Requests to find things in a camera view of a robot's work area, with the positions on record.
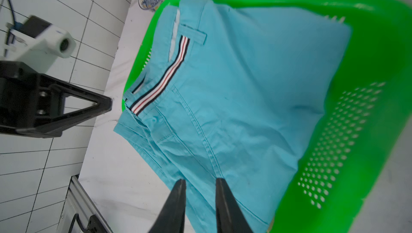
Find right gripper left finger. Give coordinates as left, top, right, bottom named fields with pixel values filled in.
left=149, top=179, right=186, bottom=233

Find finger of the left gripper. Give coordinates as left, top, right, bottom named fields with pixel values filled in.
left=1, top=61, right=112, bottom=138

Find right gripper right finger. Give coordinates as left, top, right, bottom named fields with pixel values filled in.
left=215, top=178, right=252, bottom=233

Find teal pants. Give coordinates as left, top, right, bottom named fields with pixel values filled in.
left=114, top=0, right=352, bottom=233

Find green plastic basket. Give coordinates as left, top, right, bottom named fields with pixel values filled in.
left=123, top=0, right=412, bottom=233

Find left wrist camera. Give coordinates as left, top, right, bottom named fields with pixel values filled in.
left=1, top=16, right=77, bottom=73

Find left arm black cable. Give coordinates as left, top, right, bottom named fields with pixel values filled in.
left=0, top=0, right=17, bottom=31

